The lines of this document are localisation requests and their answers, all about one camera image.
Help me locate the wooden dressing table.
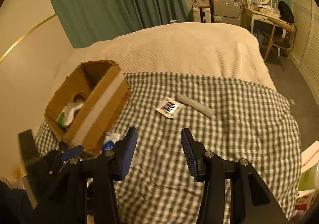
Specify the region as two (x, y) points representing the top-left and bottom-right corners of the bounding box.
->
(241, 7), (295, 34)

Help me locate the brown cardboard box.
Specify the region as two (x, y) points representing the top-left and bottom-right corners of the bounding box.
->
(44, 60), (131, 156)

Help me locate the white louvered wardrobe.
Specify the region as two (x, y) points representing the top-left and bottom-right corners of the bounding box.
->
(291, 0), (318, 103)

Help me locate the black bag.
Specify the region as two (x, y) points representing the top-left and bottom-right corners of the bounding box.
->
(278, 1), (295, 24)

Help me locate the clear plastic bottle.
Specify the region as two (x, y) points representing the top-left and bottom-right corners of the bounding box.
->
(102, 132), (123, 153)

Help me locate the wooden chair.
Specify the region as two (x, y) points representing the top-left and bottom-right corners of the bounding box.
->
(257, 17), (297, 70)

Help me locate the grey cylindrical stick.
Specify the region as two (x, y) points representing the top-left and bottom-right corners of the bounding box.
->
(176, 93), (214, 119)

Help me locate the grey cabinet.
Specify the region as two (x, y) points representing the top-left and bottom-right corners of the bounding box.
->
(209, 0), (239, 25)

